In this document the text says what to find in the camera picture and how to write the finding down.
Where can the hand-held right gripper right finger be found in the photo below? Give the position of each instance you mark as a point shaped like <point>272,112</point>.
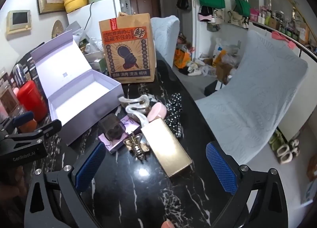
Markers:
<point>221,168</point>

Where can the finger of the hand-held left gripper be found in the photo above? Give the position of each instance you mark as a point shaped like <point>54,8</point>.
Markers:
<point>23,119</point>
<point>49,127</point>

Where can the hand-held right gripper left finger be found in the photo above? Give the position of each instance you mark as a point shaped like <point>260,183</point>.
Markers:
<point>90,166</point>

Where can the lavender gift box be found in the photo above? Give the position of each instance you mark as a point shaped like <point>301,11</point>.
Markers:
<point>81,94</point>

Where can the small purple card box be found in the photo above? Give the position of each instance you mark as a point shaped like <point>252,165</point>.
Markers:
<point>130,124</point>

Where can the gold rectangular box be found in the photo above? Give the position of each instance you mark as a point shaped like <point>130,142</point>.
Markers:
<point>166,146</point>

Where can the black white gingham scrunchie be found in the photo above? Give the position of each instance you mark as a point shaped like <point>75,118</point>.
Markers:
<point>175,125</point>

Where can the pearly white hair claw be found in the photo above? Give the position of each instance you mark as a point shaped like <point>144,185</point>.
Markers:
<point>135,110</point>

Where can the pink round jar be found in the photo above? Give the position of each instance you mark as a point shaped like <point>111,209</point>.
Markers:
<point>158,111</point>

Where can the person's left hand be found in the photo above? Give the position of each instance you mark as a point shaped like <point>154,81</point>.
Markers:
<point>11,188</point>

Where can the person's right hand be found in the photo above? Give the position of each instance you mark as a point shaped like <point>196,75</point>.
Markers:
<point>168,224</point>

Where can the clear jar orange contents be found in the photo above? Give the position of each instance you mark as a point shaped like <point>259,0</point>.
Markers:
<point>28,125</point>

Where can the red canister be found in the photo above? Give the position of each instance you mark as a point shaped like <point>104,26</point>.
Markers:
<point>31,99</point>

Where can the clear jar brown contents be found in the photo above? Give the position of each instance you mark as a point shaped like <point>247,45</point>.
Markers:
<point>7,96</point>

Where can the dark purple jar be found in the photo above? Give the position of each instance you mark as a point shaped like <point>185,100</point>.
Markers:
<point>20,74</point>

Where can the black snack bag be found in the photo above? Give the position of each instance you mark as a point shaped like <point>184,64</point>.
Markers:
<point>29,69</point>

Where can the beige slipper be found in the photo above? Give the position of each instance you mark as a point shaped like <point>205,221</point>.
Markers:
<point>295,146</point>
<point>284,154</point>

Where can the grey blue pillow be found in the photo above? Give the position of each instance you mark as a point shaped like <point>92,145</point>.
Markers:
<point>255,89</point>

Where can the pile of plastic packets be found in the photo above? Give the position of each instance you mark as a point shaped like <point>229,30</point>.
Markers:
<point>91,49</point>

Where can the round woven plate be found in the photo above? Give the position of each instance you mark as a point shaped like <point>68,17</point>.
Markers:
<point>58,28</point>

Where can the cardboard box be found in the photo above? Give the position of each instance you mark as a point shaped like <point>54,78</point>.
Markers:
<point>224,71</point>

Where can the brown printed paper bag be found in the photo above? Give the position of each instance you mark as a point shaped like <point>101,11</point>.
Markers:
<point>127,45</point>

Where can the orange plastic bag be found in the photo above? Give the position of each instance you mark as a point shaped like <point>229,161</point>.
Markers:
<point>182,58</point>

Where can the white plastic bag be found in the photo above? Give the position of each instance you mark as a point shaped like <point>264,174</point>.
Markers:
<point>221,49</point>

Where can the white fridge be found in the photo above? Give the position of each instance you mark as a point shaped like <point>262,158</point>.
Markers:
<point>104,14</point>

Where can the yellow cooking pot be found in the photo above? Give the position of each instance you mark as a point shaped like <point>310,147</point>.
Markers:
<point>74,0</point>

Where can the small chair with blue cover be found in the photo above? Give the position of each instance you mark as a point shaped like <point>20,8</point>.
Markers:
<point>166,35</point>

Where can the pink paper note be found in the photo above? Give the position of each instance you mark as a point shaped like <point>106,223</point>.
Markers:
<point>281,37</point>

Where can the pink and black bag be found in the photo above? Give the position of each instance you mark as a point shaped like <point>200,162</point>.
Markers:
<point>205,16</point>

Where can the brown door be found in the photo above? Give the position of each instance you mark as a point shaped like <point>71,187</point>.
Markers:
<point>143,0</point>

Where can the row of bottles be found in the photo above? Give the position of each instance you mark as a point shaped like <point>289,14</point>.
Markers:
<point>284,24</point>

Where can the wall intercom panel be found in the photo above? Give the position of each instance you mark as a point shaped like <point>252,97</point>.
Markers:
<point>19,21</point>

